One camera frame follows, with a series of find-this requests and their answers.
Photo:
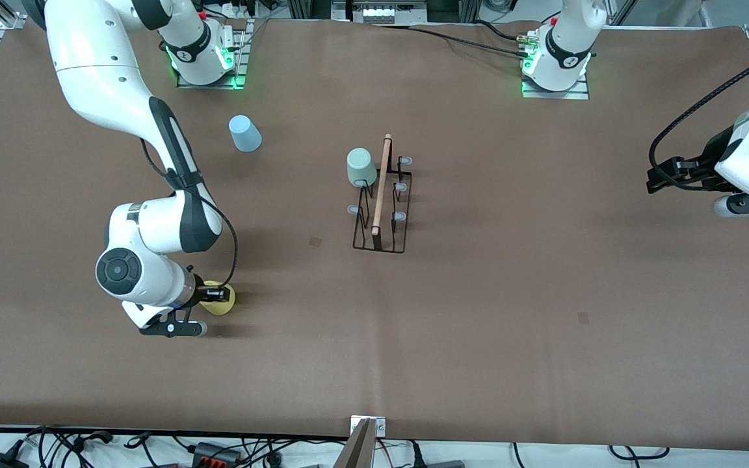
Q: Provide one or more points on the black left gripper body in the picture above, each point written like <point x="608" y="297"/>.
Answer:
<point x="706" y="160"/>

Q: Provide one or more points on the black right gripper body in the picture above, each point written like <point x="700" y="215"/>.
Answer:
<point x="203" y="294"/>

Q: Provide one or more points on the yellow plastic cup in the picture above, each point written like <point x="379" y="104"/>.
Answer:
<point x="225" y="309"/>

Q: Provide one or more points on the pale green plastic cup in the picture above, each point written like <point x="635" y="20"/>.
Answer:
<point x="361" y="166"/>

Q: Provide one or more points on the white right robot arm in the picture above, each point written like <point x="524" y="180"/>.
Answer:
<point x="121" y="97"/>

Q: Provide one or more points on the light blue plastic cup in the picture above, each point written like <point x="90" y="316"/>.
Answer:
<point x="245" y="134"/>

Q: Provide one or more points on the black box with orange connectors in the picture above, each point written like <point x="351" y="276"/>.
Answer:
<point x="217" y="454"/>

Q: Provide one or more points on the brown table mat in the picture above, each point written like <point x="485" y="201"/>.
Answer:
<point x="478" y="357"/>

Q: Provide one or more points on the black power adapter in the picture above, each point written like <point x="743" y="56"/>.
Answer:
<point x="0" y="461"/>

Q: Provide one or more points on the white terminal block unit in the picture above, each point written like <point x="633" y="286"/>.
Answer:
<point x="381" y="13"/>

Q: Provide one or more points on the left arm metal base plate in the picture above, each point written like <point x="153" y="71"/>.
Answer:
<point x="555" y="94"/>

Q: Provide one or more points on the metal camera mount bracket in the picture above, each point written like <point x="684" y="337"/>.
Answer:
<point x="361" y="445"/>

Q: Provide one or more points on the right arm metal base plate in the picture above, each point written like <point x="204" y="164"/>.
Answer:
<point x="241" y="52"/>

